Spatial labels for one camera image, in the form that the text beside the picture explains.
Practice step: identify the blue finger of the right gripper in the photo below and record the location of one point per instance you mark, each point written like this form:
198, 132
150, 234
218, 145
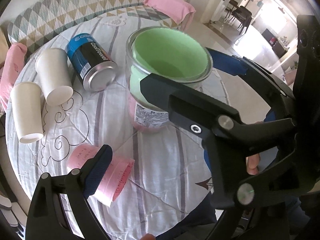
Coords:
226, 63

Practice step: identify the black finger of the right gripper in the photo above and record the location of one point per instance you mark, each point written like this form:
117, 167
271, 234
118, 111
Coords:
191, 110

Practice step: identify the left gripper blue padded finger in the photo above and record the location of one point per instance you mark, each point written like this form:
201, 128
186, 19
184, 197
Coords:
94, 170

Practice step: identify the pink paper-lined cup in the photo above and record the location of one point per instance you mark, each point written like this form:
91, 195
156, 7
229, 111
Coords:
113, 180

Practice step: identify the white paper cup left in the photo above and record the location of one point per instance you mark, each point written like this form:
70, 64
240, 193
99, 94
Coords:
26, 109

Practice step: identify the white paper cup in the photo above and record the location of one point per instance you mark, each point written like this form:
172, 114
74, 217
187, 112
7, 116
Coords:
26, 109
52, 69

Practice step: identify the white paper cup right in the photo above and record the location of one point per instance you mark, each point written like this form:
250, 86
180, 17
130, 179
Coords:
52, 69

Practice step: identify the person's hand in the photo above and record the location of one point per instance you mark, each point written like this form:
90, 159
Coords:
252, 163

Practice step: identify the dark dining chairs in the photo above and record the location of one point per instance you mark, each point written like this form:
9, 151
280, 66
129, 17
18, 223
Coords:
240, 13

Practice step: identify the pink towel right armrest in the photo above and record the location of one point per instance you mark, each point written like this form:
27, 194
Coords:
178, 10

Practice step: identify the pink towel armrest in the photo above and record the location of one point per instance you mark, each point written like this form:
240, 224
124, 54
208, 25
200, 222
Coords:
13, 65
178, 10

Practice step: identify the striped white tablecloth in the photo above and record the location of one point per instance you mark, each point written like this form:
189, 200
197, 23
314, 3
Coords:
169, 187

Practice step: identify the blue black CoolTowel can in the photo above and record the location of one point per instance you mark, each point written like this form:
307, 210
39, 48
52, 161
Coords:
94, 67

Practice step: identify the pink towel left armrest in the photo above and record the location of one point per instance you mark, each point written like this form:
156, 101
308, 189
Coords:
13, 65

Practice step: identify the diamond pattern sofa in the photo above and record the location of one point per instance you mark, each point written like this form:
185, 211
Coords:
45, 19

